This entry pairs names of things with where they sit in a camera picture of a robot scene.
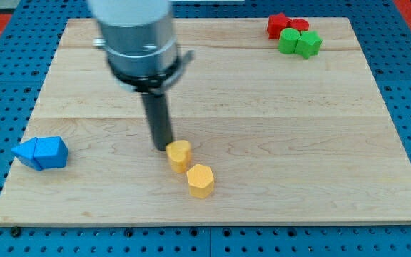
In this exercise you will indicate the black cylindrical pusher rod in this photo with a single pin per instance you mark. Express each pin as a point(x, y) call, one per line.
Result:
point(157, 113)

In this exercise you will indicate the yellow heart block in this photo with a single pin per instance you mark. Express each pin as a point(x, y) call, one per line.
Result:
point(179, 155)

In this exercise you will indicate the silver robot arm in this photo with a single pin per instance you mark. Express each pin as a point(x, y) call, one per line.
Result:
point(143, 54)

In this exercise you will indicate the green circle block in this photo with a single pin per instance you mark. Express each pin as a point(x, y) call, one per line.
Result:
point(288, 40)

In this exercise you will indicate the red circle block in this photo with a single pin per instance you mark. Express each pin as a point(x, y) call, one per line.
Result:
point(299, 24)

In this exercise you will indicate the yellow hexagon block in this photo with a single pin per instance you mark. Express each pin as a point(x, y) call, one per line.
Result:
point(201, 181)

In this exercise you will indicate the blue pentagon block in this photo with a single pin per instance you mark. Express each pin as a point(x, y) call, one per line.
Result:
point(51, 152)

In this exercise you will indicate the wooden board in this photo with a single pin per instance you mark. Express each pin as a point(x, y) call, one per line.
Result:
point(290, 141)

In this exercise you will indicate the blue triangle block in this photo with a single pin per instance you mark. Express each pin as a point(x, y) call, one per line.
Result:
point(25, 154)

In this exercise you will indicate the red star block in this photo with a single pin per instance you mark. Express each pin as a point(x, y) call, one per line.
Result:
point(276, 23)

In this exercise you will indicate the green star block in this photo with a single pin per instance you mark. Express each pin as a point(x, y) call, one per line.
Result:
point(308, 44)

